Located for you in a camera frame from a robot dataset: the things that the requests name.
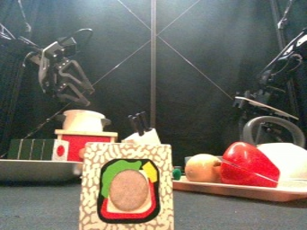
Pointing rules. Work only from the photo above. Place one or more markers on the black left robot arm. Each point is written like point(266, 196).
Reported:
point(13, 57)

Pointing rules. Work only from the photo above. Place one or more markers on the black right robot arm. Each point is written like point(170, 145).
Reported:
point(286, 57)

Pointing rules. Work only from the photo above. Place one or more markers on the grey metal plate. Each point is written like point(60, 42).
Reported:
point(37, 170)

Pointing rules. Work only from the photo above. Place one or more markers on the white toy cooking pot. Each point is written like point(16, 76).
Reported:
point(84, 119)

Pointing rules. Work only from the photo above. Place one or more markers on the red wooden toy stove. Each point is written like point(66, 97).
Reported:
point(86, 143)

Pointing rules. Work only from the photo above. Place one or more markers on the red toy bell pepper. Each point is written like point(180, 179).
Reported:
point(247, 166)

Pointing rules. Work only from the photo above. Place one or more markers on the white dome toy lid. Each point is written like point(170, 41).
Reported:
point(290, 160)

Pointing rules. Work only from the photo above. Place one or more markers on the green striped watermelon toy block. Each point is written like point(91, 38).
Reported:
point(33, 149)

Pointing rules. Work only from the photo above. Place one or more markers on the yellow round toy fruit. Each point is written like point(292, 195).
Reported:
point(202, 168)

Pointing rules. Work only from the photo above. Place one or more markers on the white toy knife block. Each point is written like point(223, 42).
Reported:
point(144, 138)

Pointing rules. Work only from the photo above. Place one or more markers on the wooden tray right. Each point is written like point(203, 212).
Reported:
point(247, 191)

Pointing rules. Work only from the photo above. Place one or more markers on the small green toy piece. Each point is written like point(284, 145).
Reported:
point(176, 173)

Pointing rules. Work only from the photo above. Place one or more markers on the beige sandwich print box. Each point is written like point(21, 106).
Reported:
point(127, 187)

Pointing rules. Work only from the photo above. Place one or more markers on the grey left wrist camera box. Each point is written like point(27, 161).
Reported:
point(60, 48)

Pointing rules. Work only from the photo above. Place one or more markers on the vertical metal frame pole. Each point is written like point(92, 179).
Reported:
point(152, 60)

